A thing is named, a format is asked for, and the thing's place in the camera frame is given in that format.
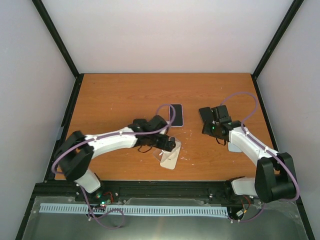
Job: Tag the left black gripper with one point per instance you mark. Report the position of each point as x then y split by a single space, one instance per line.
163 145

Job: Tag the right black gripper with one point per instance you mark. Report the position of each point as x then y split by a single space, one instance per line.
206 130

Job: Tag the clear magsafe phone case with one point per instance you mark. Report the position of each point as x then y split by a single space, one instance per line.
157 152

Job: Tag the black screen phone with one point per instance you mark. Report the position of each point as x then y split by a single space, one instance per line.
178 115

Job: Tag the lilac phone case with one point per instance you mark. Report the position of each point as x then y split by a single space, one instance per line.
183 117

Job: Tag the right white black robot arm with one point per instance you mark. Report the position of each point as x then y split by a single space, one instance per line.
275 177

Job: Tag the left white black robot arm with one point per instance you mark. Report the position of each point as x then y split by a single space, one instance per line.
75 154

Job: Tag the cream white phone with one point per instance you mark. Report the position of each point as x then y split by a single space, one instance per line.
169 159

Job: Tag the light blue phone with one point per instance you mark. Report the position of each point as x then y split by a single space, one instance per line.
233 148

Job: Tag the left green controller board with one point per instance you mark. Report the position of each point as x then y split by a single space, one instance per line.
105 202

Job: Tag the right black side rail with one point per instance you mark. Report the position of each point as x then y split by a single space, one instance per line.
264 112

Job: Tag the black side rail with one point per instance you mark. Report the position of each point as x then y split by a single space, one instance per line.
62 132
264 112

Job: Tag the right wired connector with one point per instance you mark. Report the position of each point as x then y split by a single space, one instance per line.
245 204

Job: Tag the left black side rail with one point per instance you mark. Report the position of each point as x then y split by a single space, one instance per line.
62 132

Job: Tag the black aluminium frame rail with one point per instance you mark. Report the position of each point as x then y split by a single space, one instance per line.
213 192

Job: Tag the light blue cable duct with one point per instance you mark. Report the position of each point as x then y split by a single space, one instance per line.
136 210

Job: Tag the right black frame post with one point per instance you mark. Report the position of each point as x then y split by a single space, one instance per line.
285 23

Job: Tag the black frame post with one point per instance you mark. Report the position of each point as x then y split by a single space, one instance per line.
47 20
285 23

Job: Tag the left black frame post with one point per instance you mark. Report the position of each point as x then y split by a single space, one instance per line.
47 20

